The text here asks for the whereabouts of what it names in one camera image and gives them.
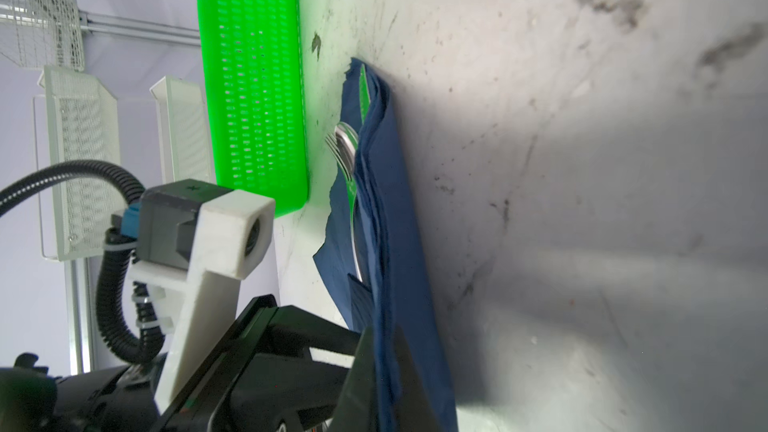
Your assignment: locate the white wire basket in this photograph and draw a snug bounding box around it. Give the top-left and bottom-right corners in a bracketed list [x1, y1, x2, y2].
[1, 0, 85, 72]

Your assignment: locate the green plastic basket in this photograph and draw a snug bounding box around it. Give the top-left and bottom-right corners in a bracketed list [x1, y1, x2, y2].
[197, 0, 309, 216]

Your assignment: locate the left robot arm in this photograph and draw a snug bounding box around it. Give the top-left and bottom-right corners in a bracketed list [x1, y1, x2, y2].
[1, 296, 378, 431]

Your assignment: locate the silver spoon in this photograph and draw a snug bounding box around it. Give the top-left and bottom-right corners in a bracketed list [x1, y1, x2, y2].
[333, 122, 359, 181]

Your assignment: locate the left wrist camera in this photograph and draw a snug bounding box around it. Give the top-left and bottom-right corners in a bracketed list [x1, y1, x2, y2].
[130, 179, 276, 412]

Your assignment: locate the dark blue paper napkin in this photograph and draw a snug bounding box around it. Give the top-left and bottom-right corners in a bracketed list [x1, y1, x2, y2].
[313, 58, 458, 431]

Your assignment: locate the white mesh two-tier shelf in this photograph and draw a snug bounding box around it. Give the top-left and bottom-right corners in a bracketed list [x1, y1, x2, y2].
[32, 65, 215, 262]

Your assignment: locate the silver fork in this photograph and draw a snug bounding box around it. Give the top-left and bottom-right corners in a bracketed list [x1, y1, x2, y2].
[324, 130, 364, 282]

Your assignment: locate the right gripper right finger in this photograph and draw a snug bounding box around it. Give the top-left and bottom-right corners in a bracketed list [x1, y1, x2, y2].
[394, 327, 440, 432]

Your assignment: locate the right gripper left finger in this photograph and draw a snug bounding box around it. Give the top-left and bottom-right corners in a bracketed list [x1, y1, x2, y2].
[329, 327, 379, 432]

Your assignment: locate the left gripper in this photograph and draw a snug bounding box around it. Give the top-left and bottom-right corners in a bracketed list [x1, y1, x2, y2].
[152, 295, 360, 431]

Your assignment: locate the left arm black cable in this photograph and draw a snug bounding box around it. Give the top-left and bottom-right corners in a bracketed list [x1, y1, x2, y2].
[0, 159, 166, 365]

